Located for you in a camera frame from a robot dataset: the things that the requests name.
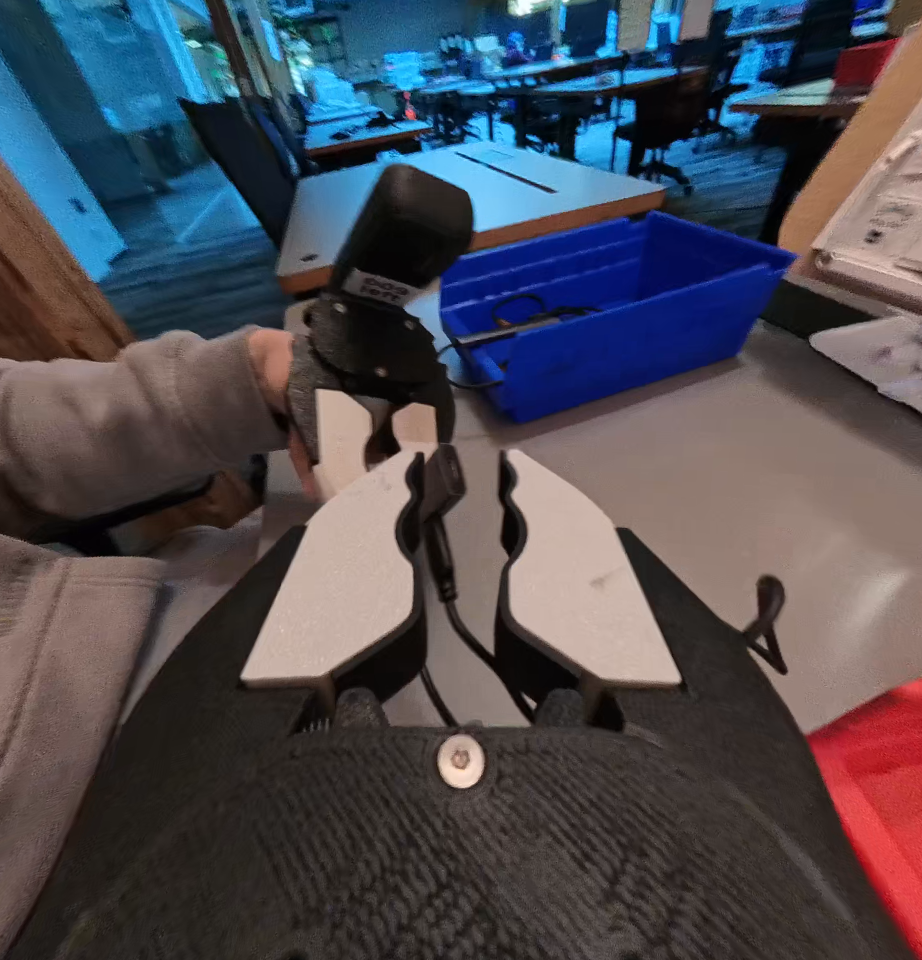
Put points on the grey wood-edged table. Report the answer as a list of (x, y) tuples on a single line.
[(446, 202)]

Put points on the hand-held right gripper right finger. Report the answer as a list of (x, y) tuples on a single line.
[(588, 592)]

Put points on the person's left hand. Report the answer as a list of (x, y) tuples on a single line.
[(270, 367)]

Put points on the blue plastic bin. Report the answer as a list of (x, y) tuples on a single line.
[(618, 360)]

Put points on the white document stand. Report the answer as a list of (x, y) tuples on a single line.
[(881, 360)]

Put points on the wooden post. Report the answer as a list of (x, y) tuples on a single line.
[(33, 285)]

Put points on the black office chair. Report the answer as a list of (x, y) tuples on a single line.
[(667, 112)]

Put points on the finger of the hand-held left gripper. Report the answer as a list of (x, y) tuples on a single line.
[(345, 435), (420, 424)]

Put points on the person's grey sweatshirt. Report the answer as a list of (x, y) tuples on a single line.
[(41, 712)]

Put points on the red plastic bin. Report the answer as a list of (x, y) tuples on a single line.
[(881, 810)]

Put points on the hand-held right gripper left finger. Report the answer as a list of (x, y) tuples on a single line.
[(341, 592)]

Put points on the person's left forearm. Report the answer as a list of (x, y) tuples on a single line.
[(131, 427)]

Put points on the printed instruction sheets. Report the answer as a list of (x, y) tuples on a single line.
[(896, 217)]

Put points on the grey USB hub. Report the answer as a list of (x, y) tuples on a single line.
[(521, 330)]

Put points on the wooden document board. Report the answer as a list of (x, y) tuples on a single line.
[(843, 172)]

